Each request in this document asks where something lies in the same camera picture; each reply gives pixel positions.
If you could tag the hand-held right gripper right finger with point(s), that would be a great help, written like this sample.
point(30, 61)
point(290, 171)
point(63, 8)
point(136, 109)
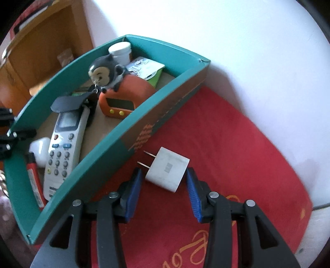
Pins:
point(193, 198)

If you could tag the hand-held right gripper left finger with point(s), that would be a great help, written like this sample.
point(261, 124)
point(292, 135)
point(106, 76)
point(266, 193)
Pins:
point(134, 195)

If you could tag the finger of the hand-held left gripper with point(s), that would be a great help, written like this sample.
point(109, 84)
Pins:
point(25, 134)
point(5, 152)

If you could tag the white earbuds case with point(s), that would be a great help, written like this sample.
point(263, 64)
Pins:
point(40, 152)

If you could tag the white plug adapter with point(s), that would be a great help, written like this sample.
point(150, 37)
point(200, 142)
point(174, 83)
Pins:
point(167, 170)

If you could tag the white remote control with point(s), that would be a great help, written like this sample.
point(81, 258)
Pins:
point(61, 154)

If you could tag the teal cardboard box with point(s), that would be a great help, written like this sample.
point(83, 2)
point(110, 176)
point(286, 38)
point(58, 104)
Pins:
point(103, 167)

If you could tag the black and white toy figure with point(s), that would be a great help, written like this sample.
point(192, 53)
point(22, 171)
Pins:
point(100, 72)

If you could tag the orange digital clock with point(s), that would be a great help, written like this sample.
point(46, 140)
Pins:
point(131, 90)

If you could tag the green case with orange slider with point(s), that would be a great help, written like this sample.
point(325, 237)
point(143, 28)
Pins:
point(156, 78)

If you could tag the card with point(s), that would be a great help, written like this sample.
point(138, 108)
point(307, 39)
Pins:
point(141, 67)

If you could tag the red printed mat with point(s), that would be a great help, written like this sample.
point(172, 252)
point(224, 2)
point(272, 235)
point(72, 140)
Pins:
point(232, 154)

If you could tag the wooden cabinet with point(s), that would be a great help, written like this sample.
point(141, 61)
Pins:
point(43, 51)

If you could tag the clear plastic packet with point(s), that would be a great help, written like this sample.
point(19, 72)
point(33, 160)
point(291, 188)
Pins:
point(65, 56)

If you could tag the black and red book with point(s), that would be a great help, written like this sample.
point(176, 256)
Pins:
point(28, 18)

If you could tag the white plastic jar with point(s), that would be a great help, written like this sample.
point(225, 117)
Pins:
point(121, 50)

